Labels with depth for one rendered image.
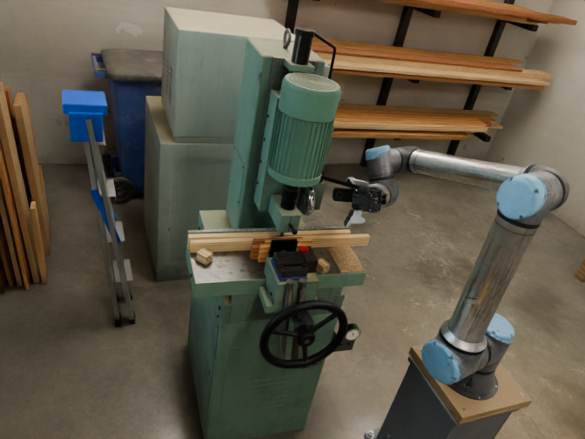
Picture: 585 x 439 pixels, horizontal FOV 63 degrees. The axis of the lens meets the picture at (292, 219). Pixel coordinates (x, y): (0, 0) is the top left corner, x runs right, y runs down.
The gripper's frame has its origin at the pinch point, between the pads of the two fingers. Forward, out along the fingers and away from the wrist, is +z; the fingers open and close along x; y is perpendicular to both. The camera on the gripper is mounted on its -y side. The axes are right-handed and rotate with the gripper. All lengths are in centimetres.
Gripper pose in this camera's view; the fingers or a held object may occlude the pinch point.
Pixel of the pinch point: (344, 202)
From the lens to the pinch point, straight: 150.6
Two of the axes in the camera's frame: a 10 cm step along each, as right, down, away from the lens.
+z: -4.9, 1.3, -8.6
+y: 8.7, 1.3, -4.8
